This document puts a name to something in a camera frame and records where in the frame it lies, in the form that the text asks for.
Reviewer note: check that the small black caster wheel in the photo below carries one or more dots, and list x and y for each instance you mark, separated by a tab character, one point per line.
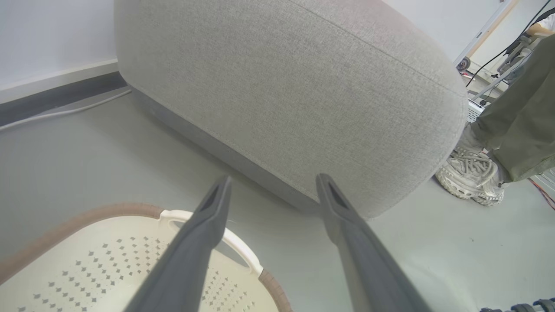
463	64

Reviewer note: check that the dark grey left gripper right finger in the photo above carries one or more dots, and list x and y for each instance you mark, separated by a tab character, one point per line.
368	268

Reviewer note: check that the beige perforated laundry basket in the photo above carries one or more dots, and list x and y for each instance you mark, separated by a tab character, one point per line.
86	260

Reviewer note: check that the small white vented box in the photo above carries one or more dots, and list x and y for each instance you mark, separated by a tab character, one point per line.
475	110

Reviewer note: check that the grey metal stand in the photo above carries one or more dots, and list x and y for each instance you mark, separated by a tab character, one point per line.
516	54

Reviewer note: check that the white chunky sneaker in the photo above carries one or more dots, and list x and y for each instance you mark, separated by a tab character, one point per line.
468	173

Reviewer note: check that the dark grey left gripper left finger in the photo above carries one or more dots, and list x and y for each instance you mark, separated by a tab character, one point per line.
186	264

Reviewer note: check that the olive green trouser leg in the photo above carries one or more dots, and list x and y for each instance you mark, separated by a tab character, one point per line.
524	112

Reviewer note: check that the grey fabric sofa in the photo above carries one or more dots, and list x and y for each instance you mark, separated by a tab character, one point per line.
282	86

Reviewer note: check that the white partition board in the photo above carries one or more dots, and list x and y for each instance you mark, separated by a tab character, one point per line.
455	21

